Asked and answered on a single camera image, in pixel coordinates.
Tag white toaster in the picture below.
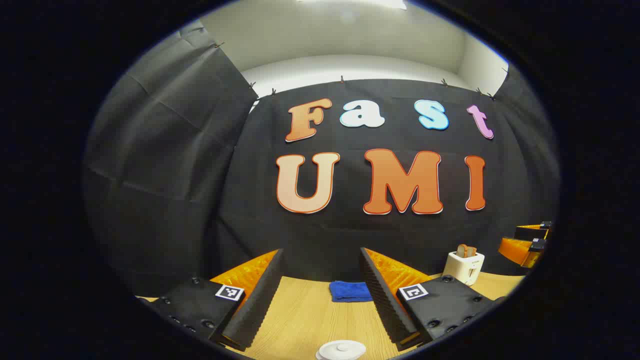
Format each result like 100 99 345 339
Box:
442 250 486 286

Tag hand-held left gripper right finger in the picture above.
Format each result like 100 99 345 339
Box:
359 246 506 352

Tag blue towel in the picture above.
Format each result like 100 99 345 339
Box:
329 280 373 303

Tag white teacup lid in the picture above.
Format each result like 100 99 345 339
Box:
315 340 367 360

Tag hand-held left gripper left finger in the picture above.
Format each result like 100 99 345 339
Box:
150 248 288 352

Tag black backdrop cloth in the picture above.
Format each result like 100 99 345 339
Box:
82 20 561 298

